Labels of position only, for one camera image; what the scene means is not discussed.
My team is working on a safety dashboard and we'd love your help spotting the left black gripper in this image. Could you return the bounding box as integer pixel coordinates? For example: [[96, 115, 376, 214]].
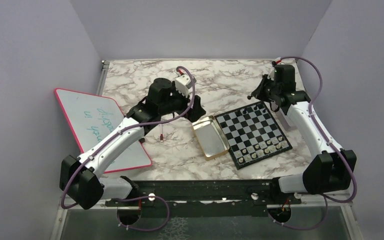
[[159, 83, 207, 123]]

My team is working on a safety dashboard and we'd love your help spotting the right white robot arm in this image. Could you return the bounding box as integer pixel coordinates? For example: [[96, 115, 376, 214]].
[[248, 64, 357, 204]]

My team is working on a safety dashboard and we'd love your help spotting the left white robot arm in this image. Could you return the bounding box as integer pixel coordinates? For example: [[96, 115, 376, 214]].
[[59, 74, 206, 210]]

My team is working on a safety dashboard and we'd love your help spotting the white box of black pieces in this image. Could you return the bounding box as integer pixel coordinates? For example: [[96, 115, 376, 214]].
[[275, 110, 296, 131]]

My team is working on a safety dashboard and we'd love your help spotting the gold metal tin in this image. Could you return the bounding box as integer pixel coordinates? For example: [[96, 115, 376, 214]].
[[192, 115, 230, 161]]

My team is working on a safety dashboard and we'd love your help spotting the black white chessboard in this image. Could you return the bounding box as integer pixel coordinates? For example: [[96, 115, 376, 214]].
[[215, 101, 293, 170]]

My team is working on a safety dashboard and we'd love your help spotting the red framed whiteboard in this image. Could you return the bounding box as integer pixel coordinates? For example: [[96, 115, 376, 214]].
[[54, 88, 152, 174]]

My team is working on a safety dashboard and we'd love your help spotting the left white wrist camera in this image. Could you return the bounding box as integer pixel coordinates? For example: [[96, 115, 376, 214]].
[[174, 74, 196, 97]]

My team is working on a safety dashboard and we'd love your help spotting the black table front rail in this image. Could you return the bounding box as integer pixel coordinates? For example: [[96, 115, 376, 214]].
[[101, 179, 301, 219]]

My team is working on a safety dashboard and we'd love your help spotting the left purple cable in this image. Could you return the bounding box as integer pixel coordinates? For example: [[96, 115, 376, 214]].
[[60, 66, 197, 233]]

